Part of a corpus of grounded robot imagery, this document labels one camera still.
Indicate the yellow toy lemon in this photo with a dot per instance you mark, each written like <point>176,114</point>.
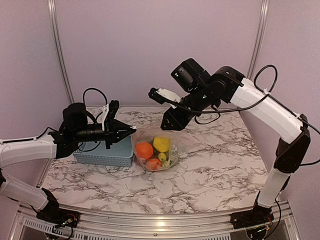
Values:
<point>162,144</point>

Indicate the right aluminium frame post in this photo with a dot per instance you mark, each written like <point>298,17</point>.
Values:
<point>259,38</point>

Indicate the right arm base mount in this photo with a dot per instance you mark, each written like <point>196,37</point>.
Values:
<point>251,220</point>

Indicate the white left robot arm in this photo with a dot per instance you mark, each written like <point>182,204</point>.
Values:
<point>52,146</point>

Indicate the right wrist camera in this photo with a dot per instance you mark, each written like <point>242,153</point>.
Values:
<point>189,75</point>

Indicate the clear zip top bag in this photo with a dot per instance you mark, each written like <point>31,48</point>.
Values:
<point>181,143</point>

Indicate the aluminium front rail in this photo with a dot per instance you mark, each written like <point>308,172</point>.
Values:
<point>108,225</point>

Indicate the aluminium frame post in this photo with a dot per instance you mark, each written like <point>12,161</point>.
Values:
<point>259,38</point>
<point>59,51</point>

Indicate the left aluminium frame post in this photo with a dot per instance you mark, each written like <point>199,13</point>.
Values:
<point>59,51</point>

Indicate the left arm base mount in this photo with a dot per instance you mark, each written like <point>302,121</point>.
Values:
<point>61,217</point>

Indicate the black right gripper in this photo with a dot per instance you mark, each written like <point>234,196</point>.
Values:
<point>179,124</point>

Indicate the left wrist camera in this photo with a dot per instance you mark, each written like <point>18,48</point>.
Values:
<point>76,115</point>

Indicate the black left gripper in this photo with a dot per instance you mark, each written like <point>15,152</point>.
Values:
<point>111,129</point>

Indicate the yellow toy bananas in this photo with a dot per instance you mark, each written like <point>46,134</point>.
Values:
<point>165,158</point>

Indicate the green orange toy mango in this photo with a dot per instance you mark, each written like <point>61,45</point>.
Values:
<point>153,164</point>

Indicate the grey plastic basket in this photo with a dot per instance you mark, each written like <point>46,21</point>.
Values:
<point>120,154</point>

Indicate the orange toy fruit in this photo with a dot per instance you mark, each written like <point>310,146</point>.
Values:
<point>144,150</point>

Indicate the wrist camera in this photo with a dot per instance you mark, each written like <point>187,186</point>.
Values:
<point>76,115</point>
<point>189,75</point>

